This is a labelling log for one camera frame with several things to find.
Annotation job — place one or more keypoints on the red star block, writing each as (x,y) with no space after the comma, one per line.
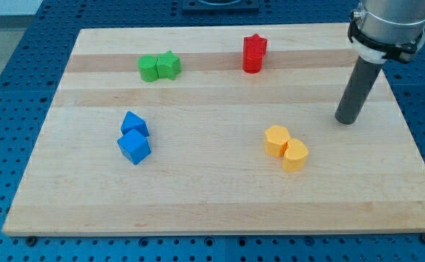
(255,45)

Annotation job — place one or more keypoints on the blue triangular prism block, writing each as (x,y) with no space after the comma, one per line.
(134,122)

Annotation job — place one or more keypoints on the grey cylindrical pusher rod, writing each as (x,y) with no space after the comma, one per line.
(358,88)

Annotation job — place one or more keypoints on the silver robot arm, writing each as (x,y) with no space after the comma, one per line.
(382,30)

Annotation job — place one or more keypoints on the red cylinder block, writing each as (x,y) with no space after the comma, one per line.
(252,59)

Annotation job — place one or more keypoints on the green star block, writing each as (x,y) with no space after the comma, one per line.
(168,65)

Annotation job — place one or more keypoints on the blue cube block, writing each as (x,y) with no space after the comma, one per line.
(134,146)

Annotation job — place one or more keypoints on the green cylinder block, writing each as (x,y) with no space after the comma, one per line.
(147,68)

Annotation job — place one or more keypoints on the yellow heart block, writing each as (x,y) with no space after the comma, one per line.
(295,156)

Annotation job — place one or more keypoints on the light wooden board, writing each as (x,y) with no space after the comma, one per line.
(207,172)

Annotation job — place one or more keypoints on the yellow hexagon block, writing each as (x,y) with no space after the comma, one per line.
(275,140)

